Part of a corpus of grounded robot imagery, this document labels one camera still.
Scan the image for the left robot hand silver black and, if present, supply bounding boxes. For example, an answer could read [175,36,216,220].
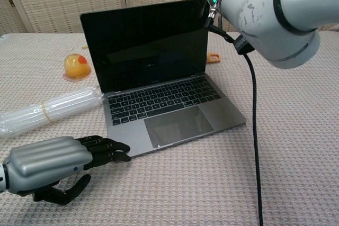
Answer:
[2,135,132,206]

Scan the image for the grey laptop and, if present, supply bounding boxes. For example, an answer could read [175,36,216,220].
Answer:
[79,0,247,158]

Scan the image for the bundle of clear glue sticks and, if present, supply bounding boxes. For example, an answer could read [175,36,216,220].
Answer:
[0,85,104,139]

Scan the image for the yellow jelly cup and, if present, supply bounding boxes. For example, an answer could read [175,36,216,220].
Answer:
[63,53,93,82]

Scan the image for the teal lint roller orange handle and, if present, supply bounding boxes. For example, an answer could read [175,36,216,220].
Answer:
[206,52,221,64]

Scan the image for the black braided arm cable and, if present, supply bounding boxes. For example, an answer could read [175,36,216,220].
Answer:
[203,6,265,226]

